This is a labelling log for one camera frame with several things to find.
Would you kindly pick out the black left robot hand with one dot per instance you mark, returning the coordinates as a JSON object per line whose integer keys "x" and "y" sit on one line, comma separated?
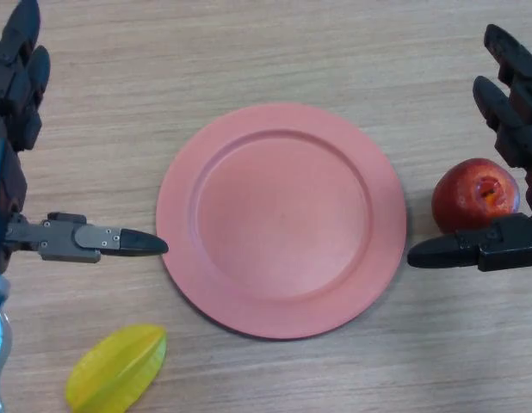
{"x": 16, "y": 86}

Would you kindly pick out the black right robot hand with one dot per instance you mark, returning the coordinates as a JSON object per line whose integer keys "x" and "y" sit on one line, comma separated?
{"x": 517, "y": 125}

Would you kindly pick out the yellow starfruit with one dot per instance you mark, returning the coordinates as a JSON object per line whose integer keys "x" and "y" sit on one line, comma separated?
{"x": 115, "y": 370}

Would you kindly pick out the pink round plate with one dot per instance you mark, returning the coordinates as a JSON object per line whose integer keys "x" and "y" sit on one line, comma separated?
{"x": 283, "y": 223}

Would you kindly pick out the red apple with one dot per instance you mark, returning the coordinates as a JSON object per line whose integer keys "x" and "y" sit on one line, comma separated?
{"x": 459, "y": 198}

